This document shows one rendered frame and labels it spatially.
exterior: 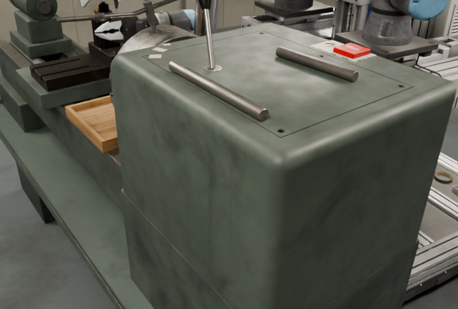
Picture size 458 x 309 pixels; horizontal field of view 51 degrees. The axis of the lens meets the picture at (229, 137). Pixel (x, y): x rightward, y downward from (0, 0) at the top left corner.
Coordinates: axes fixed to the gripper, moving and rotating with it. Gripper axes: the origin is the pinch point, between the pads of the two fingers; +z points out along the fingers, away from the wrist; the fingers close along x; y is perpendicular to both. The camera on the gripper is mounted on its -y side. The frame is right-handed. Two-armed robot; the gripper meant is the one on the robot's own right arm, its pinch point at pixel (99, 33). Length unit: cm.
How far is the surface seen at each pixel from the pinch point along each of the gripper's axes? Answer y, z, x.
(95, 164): -9.7, 10.5, -40.9
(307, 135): -104, -5, -5
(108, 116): -5.1, 2.7, -27.1
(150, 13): -38.0, -5.1, 8.6
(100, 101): 5.3, 2.1, -24.2
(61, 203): 8, 22, -60
